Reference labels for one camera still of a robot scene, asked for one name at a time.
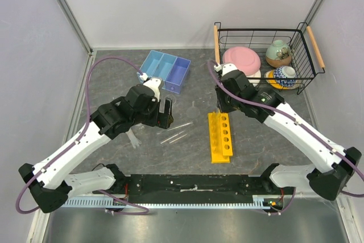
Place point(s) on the pink plate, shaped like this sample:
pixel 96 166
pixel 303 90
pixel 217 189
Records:
pixel 245 59

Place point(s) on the white plate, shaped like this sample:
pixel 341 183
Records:
pixel 254 78

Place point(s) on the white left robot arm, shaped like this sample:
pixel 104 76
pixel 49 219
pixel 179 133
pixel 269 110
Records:
pixel 50 181

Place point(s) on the white slotted cable duct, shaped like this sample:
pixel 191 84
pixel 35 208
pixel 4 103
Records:
pixel 109 203

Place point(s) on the blue white patterned bowl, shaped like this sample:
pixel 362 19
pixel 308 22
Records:
pixel 285 75

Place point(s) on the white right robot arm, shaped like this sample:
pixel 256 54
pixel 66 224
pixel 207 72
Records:
pixel 331 165

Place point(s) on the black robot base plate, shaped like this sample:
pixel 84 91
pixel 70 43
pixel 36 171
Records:
pixel 187 188

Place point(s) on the blue three-compartment drawer box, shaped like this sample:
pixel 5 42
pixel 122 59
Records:
pixel 173 70

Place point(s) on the clear plastic dropper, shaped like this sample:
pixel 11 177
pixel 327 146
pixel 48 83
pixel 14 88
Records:
pixel 135 142

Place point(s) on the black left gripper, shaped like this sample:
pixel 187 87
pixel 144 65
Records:
pixel 163 120

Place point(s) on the black wire basket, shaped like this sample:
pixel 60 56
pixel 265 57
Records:
pixel 306 56

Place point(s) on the green brown ceramic bowl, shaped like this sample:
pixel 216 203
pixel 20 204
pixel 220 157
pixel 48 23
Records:
pixel 278 54

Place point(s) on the yellow test tube rack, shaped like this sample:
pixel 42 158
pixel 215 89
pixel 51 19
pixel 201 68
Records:
pixel 221 148

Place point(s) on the clear glass beaker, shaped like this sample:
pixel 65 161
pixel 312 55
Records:
pixel 172 98

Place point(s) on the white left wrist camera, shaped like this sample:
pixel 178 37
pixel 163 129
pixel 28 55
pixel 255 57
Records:
pixel 154 83

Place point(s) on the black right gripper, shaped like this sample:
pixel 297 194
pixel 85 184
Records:
pixel 223 107

